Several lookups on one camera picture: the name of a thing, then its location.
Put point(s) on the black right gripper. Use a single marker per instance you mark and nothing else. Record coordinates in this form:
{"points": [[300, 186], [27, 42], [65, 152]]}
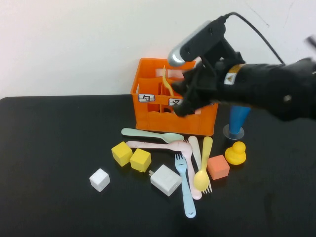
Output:
{"points": [[209, 81]]}

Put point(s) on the yellow plastic fork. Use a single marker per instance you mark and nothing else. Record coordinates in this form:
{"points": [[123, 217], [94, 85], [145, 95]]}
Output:
{"points": [[167, 84]]}

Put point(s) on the yellow plastic spoon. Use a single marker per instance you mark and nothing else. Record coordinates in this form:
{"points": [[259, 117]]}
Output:
{"points": [[202, 179]]}

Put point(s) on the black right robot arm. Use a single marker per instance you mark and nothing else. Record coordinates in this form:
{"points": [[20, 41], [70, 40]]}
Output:
{"points": [[271, 86]]}

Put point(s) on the cream plastic cutlery piece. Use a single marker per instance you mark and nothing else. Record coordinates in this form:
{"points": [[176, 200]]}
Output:
{"points": [[198, 59]]}

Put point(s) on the orange plastic cutlery crate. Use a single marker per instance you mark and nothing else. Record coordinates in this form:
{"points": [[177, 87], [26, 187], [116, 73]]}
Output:
{"points": [[158, 123]]}

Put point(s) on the blue paper cone cup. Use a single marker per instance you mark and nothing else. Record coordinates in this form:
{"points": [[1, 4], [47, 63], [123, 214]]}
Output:
{"points": [[238, 118]]}

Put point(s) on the green plastic spoon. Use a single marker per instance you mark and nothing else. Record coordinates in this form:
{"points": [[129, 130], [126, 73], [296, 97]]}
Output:
{"points": [[148, 134]]}

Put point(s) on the clear round cone stand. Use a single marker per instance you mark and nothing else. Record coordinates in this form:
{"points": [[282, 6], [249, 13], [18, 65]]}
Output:
{"points": [[227, 134]]}

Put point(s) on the cream plastic fork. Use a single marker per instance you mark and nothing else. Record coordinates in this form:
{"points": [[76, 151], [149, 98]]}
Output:
{"points": [[196, 150]]}

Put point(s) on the pink plastic spoon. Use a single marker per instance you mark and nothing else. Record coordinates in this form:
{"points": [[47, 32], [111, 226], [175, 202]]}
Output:
{"points": [[153, 145]]}

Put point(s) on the pink plastic fork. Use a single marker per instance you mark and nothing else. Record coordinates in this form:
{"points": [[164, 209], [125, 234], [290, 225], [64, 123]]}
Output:
{"points": [[191, 168]]}

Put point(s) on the yellow rubber duck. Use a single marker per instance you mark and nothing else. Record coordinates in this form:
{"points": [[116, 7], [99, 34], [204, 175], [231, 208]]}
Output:
{"points": [[235, 155]]}

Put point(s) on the orange foam cube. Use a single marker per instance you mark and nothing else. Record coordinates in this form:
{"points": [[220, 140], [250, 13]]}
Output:
{"points": [[218, 168]]}

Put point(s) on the yellow foam cube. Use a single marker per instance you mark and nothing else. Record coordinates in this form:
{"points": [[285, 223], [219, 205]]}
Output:
{"points": [[140, 160], [121, 153]]}

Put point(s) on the white power adapter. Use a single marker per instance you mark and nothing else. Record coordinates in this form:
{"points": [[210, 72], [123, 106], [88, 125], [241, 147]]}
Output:
{"points": [[165, 181]]}

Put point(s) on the blue plastic fork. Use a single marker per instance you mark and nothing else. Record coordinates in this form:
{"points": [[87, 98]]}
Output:
{"points": [[186, 192]]}

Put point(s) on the white foam cube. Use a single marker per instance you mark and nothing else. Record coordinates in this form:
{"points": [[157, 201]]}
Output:
{"points": [[99, 180]]}

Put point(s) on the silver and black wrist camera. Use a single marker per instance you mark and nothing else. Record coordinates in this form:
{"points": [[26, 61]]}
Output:
{"points": [[195, 42]]}

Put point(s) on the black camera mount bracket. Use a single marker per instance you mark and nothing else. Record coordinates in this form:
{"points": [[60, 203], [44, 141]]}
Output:
{"points": [[222, 49]]}

